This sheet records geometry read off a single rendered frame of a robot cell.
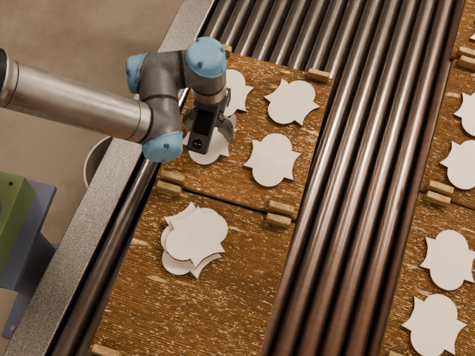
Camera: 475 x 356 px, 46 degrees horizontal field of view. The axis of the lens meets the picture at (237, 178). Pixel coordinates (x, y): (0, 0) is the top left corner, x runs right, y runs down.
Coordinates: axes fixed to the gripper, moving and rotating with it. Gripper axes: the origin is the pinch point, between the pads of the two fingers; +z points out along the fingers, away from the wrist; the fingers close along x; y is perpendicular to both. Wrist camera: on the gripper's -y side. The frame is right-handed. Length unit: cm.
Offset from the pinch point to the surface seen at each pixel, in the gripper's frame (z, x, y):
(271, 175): 0.5, -17.3, -5.3
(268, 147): 1.0, -14.7, 1.9
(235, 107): 1.7, -3.9, 10.3
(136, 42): 102, 63, 79
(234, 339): -1.5, -19.4, -44.4
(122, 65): 101, 65, 65
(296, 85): 2.5, -17.1, 21.5
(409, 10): 8, -42, 57
